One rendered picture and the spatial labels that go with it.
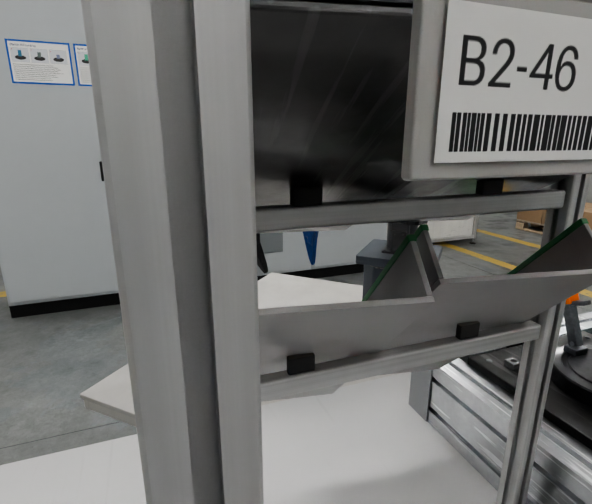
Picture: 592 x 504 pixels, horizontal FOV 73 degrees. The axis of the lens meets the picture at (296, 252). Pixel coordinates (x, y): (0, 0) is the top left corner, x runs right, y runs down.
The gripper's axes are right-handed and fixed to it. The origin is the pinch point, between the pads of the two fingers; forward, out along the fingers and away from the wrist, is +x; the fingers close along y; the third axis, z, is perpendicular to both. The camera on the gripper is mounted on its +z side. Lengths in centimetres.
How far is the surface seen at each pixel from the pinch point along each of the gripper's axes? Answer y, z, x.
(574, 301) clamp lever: -38.9, -0.2, 14.8
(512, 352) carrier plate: -30.6, 1.2, 22.0
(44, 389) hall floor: 183, 80, 60
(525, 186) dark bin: -30.9, -22.7, -4.3
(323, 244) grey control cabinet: 76, 291, 44
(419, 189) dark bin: -22.9, -26.9, -6.2
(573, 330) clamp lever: -38.2, -0.5, 18.8
